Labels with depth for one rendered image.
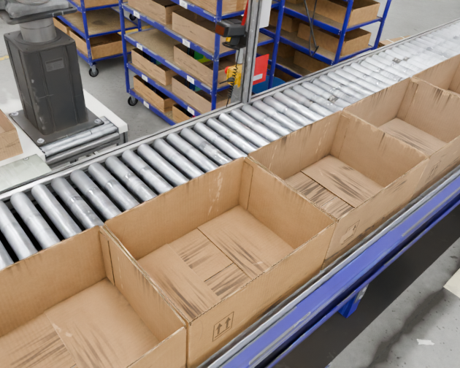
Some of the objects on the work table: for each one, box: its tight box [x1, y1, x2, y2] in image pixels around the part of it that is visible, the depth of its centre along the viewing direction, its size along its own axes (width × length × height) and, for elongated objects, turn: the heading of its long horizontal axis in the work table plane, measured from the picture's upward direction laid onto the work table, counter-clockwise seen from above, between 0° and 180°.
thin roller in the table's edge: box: [44, 126, 117, 157], centre depth 159 cm, size 2×28×2 cm, turn 127°
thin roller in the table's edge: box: [41, 123, 113, 153], centre depth 160 cm, size 2×28×2 cm, turn 127°
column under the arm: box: [4, 26, 104, 147], centre depth 155 cm, size 26×26×33 cm
